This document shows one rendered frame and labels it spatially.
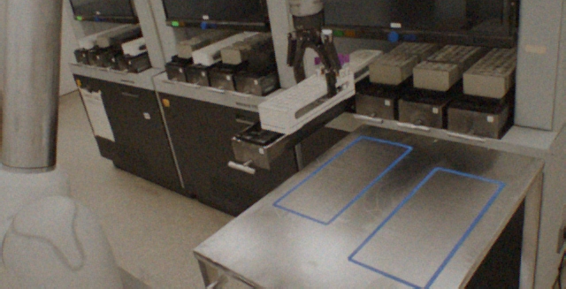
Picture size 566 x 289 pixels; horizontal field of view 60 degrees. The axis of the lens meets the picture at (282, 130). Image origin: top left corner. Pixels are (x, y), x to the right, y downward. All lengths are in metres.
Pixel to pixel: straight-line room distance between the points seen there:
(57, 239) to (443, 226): 0.67
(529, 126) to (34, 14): 1.22
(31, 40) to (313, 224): 0.64
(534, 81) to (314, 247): 0.78
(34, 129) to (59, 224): 0.23
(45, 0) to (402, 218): 0.78
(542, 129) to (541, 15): 0.31
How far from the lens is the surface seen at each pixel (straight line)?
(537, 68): 1.41
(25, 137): 1.07
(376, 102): 1.54
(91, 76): 2.94
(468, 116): 1.41
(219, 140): 2.17
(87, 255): 0.93
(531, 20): 1.38
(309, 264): 0.87
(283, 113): 1.20
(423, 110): 1.47
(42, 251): 0.91
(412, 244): 0.90
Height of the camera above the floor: 1.39
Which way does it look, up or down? 25 degrees down
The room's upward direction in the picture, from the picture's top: 10 degrees counter-clockwise
